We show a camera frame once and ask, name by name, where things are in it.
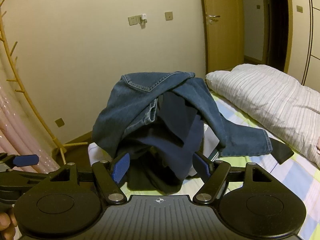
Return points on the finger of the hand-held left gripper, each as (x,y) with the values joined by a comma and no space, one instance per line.
(20,177)
(25,160)

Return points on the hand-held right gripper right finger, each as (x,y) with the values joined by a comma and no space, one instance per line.
(203,168)

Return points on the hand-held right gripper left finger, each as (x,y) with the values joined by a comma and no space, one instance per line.
(121,170)

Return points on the blue jeans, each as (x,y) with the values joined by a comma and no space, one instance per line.
(140,100)

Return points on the person's left hand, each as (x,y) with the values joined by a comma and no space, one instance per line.
(5,226)

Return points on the pink curtain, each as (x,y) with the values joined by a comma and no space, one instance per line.
(22,135)

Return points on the black garment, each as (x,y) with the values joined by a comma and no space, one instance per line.
(150,181)

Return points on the dark navy garment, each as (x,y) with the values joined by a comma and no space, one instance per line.
(170,152)

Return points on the yellow wooden coat rack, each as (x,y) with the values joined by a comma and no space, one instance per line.
(61,155)

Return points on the checkered bed sheet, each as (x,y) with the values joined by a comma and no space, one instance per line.
(250,172)

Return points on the striped white duvet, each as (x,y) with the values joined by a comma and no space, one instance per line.
(262,95)

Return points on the wooden door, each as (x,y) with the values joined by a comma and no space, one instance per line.
(225,42)

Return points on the cream wardrobe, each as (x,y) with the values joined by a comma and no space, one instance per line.
(310,42)

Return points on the beige wall socket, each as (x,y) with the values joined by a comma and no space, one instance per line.
(132,20)
(59,122)

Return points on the white wall plug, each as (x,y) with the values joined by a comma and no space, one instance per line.
(142,18)

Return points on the beige wall switch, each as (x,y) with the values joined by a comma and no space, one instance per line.
(169,15)

